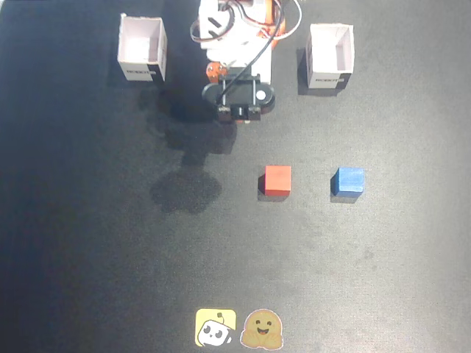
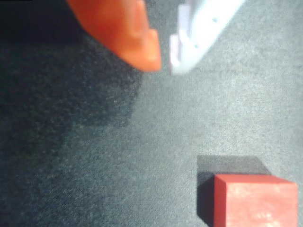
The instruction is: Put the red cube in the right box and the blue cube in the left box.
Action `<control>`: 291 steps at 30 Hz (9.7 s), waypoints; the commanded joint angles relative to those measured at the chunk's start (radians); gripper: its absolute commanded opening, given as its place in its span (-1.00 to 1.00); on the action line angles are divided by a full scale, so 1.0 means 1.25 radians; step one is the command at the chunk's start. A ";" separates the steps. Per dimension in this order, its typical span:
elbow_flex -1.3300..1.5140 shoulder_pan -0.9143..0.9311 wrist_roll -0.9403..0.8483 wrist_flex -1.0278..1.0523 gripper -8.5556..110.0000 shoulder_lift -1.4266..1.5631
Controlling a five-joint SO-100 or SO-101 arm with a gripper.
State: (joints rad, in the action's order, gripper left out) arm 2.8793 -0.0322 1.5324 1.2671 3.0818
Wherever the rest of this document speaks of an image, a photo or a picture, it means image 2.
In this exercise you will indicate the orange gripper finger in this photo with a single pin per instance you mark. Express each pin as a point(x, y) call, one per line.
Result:
point(123, 33)

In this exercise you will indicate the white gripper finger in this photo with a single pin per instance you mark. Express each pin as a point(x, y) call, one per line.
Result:
point(203, 28)

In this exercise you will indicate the black felt mat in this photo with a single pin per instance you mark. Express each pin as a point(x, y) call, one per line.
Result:
point(94, 142)

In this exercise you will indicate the red cube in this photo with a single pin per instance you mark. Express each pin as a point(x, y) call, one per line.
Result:
point(258, 203)

